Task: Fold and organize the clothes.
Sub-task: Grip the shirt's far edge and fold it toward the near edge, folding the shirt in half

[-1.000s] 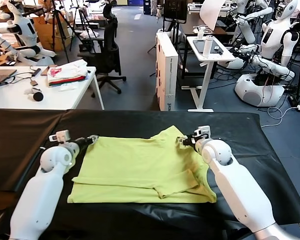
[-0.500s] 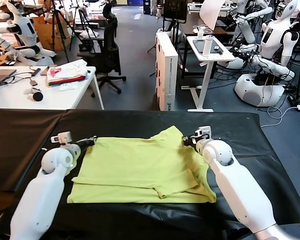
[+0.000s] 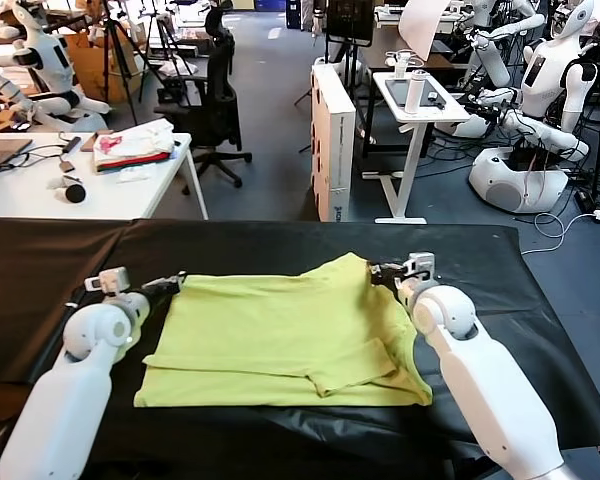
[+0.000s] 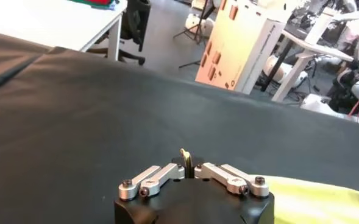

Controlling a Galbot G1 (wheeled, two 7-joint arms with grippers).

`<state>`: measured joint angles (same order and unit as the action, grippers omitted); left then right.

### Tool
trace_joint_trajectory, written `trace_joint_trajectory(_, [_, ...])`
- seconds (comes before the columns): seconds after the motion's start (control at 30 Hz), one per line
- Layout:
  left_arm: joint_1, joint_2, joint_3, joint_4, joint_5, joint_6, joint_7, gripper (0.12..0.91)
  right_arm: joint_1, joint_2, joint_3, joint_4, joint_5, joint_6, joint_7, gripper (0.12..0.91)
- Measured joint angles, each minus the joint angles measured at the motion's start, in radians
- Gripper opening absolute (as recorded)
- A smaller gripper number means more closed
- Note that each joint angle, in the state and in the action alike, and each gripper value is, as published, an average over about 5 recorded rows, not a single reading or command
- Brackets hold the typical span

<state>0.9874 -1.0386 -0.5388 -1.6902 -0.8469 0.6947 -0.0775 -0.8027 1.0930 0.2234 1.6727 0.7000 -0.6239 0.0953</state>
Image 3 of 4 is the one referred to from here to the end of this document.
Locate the brown phone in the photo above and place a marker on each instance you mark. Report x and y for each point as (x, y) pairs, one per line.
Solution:
(90, 143)

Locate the small black table cover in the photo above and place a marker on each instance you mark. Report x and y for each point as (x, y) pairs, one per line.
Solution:
(25, 260)

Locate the white humanoid robot, wheeled base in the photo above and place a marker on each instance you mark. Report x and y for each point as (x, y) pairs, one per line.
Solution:
(547, 85)

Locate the white office desk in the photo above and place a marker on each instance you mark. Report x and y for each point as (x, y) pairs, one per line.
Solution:
(130, 199)

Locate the grey laptop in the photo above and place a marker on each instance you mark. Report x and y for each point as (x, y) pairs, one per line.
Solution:
(0, 151)

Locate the blue storage cabinet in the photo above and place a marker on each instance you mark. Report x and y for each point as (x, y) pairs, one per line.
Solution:
(297, 11)

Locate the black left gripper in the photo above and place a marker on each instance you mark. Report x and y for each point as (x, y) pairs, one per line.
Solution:
(157, 291)

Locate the stack of folded clothes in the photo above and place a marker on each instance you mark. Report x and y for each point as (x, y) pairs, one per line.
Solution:
(130, 144)

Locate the brown cardboard box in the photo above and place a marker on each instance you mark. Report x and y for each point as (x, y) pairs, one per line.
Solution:
(92, 69)

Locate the dark tablet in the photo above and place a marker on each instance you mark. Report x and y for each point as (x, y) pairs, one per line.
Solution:
(398, 93)

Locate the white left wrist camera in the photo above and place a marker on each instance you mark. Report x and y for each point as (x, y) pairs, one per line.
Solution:
(107, 280)

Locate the short black tripod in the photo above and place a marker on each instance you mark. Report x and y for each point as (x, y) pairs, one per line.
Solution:
(167, 49)

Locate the black office chair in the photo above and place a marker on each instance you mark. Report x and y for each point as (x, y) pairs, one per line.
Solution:
(222, 114)

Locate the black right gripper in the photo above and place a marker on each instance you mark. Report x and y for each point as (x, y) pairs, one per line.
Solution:
(394, 276)

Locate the tall white cardboard box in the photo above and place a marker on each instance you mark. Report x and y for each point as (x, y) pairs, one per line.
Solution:
(330, 149)

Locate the white crumpled bag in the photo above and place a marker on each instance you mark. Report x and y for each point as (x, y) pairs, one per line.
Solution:
(135, 175)

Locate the small white device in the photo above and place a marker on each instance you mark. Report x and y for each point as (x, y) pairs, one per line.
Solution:
(57, 182)

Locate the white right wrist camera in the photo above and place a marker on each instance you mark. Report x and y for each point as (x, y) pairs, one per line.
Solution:
(420, 265)

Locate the small white standing desk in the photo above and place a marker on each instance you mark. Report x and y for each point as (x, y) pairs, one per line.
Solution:
(430, 114)

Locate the tall black tripod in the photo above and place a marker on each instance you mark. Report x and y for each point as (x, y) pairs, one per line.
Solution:
(112, 59)

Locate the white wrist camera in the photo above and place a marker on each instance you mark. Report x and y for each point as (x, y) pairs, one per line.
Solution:
(420, 265)
(107, 280)

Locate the white headset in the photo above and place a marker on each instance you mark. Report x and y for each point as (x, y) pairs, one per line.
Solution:
(403, 61)

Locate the brown wooden table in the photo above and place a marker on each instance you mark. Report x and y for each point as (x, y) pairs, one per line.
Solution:
(380, 54)

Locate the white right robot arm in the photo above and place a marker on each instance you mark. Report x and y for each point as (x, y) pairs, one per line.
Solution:
(480, 360)

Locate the white water bottle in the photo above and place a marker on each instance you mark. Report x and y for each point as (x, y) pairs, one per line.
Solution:
(414, 93)

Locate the yellow-green t-shirt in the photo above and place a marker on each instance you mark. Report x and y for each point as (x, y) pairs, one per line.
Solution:
(280, 340)

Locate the small black device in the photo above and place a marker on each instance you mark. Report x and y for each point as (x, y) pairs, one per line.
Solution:
(436, 99)

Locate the black monitor on stand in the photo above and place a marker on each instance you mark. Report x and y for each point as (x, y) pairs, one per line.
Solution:
(350, 19)

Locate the white humanoid robot, raised arm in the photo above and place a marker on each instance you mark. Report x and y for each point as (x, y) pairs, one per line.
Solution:
(497, 59)

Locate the black usb hub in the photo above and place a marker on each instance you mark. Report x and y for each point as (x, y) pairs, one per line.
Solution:
(73, 144)

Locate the large black table cover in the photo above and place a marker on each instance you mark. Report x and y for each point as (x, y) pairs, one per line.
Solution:
(280, 240)

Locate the black round speaker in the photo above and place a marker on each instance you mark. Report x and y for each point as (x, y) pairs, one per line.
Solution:
(75, 193)

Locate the white curved board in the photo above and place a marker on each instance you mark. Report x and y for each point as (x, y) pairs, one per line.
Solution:
(421, 24)

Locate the brown dongle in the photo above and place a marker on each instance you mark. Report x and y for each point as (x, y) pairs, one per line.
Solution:
(67, 166)

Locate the white humanoid robot, black waist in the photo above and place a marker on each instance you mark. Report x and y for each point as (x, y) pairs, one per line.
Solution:
(50, 59)

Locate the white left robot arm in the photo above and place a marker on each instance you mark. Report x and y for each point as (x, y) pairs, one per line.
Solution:
(75, 380)

